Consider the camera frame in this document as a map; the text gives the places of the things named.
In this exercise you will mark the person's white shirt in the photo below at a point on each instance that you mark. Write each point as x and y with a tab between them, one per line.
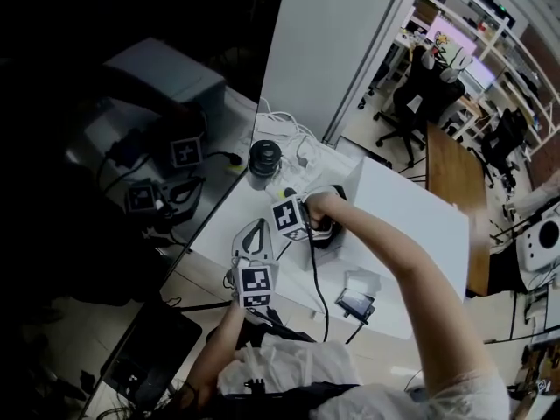
284	361

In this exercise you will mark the white shelf rack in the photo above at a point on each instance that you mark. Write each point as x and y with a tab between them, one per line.
502	26

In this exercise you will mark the white pod backpack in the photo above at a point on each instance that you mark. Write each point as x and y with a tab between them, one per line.
538	243

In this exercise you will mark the brown wooden table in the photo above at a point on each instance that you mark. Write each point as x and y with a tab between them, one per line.
455	182

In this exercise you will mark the white printed bag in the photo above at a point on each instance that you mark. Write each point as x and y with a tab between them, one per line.
450	53

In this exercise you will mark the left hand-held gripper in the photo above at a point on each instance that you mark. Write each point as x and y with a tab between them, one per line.
256	284

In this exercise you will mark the black office chair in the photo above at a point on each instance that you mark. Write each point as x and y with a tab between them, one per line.
507	142
415	81

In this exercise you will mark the small screen device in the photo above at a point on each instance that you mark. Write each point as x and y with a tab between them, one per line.
354	301

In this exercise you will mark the white power strip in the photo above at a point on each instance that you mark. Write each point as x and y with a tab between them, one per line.
302	171

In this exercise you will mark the person's right forearm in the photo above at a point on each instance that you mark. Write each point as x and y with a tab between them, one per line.
376	239

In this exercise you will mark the grey partition panel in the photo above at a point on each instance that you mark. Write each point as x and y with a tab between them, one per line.
328	37

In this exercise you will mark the black tripod stand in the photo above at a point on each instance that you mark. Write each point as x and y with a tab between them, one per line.
520	223

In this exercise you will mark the black bag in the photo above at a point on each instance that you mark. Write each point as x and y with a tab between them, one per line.
149	357

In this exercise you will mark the grey flat box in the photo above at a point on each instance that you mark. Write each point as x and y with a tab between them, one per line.
363	280

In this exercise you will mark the pink lit monitor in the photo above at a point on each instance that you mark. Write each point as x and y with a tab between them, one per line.
481	72

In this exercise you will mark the black chest mount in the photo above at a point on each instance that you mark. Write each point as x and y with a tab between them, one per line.
262	400

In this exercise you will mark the person's left forearm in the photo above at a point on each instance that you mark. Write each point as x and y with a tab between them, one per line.
219	344

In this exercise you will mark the large black display screen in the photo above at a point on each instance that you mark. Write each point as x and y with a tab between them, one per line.
65	234

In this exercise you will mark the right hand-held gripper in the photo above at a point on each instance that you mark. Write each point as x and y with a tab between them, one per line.
286	217

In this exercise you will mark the black cylindrical bottle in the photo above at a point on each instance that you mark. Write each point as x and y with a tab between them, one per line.
264	162

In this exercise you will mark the person's right hand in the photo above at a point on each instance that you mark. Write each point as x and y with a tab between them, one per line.
324	210

